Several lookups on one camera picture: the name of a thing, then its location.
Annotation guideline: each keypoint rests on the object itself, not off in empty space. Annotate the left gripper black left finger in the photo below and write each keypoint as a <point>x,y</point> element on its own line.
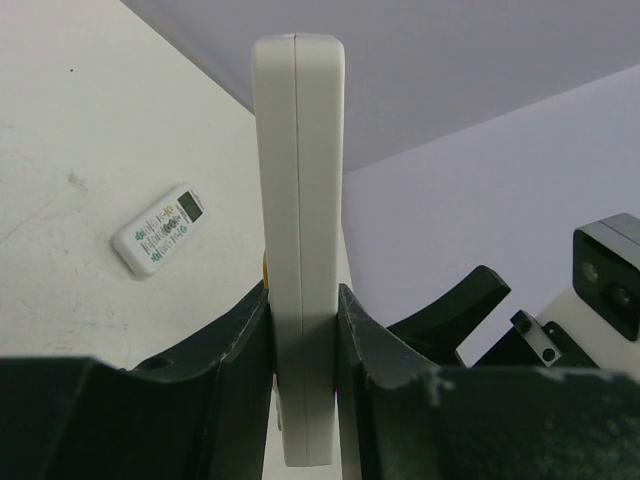
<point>198,410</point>

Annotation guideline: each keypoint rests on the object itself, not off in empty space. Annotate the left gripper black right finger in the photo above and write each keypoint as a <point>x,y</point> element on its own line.
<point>402,417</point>

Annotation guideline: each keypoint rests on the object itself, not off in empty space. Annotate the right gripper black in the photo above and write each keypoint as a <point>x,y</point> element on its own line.
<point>567,333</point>

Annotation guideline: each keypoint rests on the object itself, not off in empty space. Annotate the white AC remote with display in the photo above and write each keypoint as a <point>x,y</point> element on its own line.
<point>147,241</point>

